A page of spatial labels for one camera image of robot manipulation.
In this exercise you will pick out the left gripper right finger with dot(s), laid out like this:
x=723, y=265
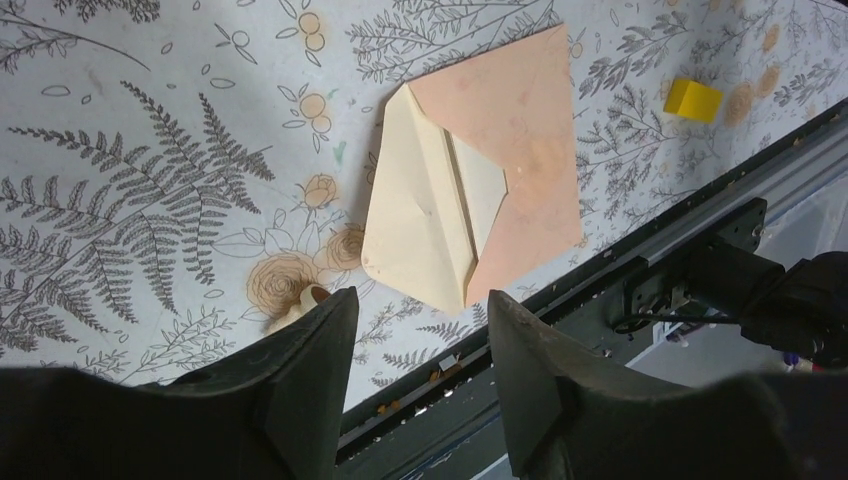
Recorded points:
x=570, y=413

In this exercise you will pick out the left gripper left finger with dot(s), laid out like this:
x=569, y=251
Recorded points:
x=272, y=410

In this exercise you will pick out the beige lined letter paper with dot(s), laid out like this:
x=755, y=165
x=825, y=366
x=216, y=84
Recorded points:
x=483, y=188

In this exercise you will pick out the tan paper envelope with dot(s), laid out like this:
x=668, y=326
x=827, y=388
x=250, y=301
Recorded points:
x=513, y=104

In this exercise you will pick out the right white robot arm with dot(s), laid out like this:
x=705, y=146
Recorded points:
x=800, y=310

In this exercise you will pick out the cream chess knight piece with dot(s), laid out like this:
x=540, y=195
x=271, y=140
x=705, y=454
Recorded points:
x=310, y=297

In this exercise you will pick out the yellow toy brick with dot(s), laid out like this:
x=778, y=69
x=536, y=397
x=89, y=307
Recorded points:
x=692, y=100

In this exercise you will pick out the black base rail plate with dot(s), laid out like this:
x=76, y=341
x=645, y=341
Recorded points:
x=423, y=427

